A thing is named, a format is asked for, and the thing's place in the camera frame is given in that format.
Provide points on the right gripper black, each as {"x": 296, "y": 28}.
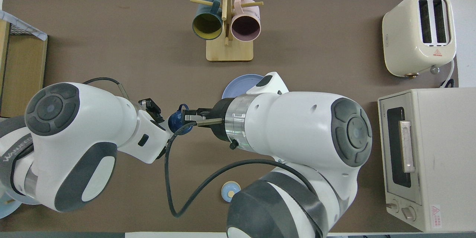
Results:
{"x": 220, "y": 121}

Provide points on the white squeeze bottle blue cap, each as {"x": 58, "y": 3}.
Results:
{"x": 174, "y": 121}

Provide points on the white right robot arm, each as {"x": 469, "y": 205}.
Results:
{"x": 297, "y": 126}

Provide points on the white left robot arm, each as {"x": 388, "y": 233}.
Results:
{"x": 74, "y": 137}

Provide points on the blue round plate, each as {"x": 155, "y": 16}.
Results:
{"x": 238, "y": 85}

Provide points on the small blue seasoning shaker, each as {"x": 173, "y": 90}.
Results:
{"x": 228, "y": 189}

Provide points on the wooden plate rack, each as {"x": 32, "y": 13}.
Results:
{"x": 9, "y": 201}

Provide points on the pale blue plate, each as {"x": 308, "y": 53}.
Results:
{"x": 7, "y": 212}

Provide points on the brown table mat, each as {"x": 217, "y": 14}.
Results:
{"x": 148, "y": 44}

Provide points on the wooden mug tree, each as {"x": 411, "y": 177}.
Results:
{"x": 230, "y": 52}

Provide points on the dark teal mug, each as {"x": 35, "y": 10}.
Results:
{"x": 207, "y": 26}

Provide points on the pink mug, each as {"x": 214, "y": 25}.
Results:
{"x": 245, "y": 28}

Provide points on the wooden shelf box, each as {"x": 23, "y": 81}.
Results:
{"x": 22, "y": 63}

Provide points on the marble pattern cloth strip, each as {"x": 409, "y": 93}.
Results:
{"x": 37, "y": 33}

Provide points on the cream two-slot toaster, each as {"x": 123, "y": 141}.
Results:
{"x": 401, "y": 37}

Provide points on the white toaster oven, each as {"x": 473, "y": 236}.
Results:
{"x": 446, "y": 156}

